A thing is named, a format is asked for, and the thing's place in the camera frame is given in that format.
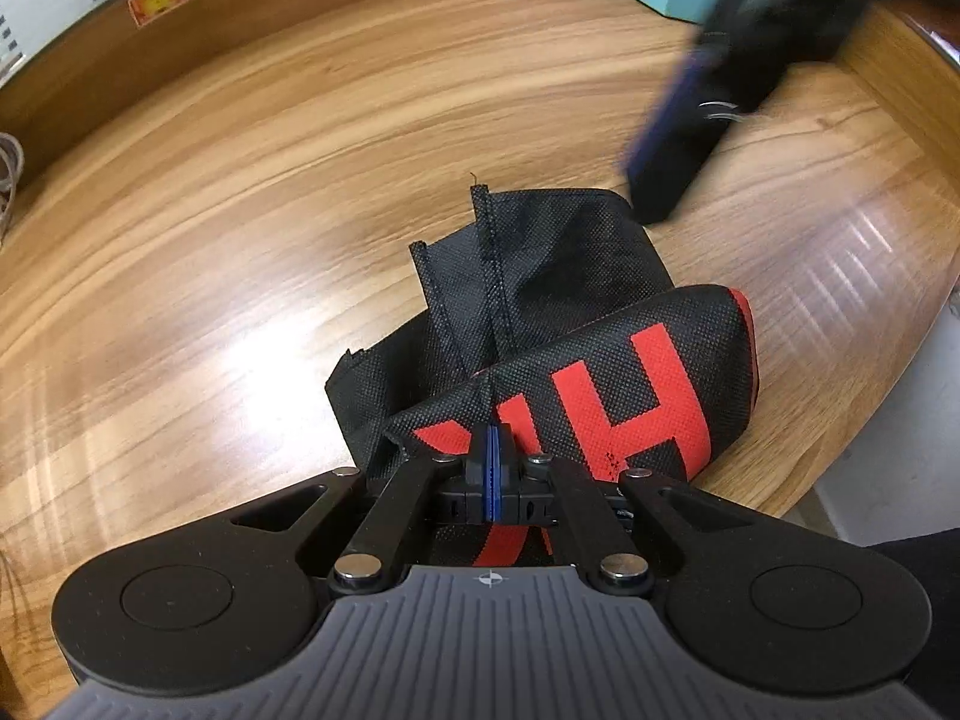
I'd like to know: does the grey power cable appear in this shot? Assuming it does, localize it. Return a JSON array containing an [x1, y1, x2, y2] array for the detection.
[[0, 131, 27, 241]]

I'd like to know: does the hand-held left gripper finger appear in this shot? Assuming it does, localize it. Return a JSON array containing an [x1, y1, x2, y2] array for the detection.
[[491, 426, 758, 595], [229, 426, 491, 593]]

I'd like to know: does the black shopping bag red print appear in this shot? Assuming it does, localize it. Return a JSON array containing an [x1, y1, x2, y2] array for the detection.
[[324, 184, 762, 567]]

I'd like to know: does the red yellow sticker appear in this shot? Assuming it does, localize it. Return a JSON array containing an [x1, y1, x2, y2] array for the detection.
[[127, 0, 186, 28]]

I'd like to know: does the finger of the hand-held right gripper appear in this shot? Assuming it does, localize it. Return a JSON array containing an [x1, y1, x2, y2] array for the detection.
[[625, 37, 751, 226]]

